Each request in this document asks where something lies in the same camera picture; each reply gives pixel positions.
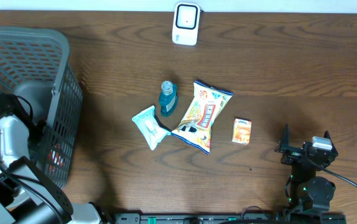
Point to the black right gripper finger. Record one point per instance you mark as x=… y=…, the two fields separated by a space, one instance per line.
x=283 y=144
x=327 y=135

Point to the yellow wet wipes pack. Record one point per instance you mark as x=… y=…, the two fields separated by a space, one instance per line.
x=195 y=126

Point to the teal mouthwash bottle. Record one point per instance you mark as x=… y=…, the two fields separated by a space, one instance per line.
x=168 y=98

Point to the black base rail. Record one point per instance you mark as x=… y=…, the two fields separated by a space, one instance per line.
x=258 y=217

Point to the pale green tissue pack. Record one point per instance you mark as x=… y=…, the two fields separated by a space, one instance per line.
x=149 y=127

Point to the grey plastic shopping basket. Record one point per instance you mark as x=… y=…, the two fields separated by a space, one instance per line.
x=34 y=66

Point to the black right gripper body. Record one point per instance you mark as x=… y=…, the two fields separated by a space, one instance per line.
x=293 y=154

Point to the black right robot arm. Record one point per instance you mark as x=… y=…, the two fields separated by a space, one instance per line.
x=308 y=194

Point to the small orange box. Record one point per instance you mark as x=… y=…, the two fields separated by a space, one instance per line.
x=241 y=131

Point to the white barcode scanner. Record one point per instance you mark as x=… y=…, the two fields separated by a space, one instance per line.
x=186 y=23

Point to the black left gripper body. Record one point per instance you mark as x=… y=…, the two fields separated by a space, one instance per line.
x=36 y=132

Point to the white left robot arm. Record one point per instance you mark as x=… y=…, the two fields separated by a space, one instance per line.
x=27 y=195

